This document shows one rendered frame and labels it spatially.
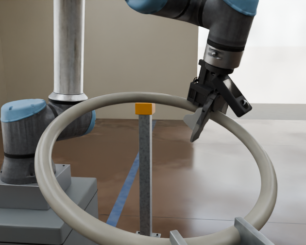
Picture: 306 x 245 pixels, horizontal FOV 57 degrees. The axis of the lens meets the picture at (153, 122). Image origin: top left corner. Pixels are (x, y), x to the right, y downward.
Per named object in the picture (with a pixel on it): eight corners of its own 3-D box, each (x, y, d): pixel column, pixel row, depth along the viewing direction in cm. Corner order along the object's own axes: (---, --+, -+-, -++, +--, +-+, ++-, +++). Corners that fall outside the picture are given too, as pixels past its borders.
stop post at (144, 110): (161, 234, 227) (161, 99, 205) (156, 250, 207) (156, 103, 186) (136, 232, 230) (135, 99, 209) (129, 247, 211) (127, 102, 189)
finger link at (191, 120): (177, 133, 77) (194, 104, 76) (195, 144, 74) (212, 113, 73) (173, 131, 74) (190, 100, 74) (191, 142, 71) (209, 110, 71)
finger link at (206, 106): (198, 125, 75) (215, 96, 74) (204, 128, 74) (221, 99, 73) (193, 121, 71) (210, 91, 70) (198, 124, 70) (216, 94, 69)
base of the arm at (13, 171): (-13, 181, 99) (-16, 153, 97) (23, 163, 117) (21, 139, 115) (35, 187, 94) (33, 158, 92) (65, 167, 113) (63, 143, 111)
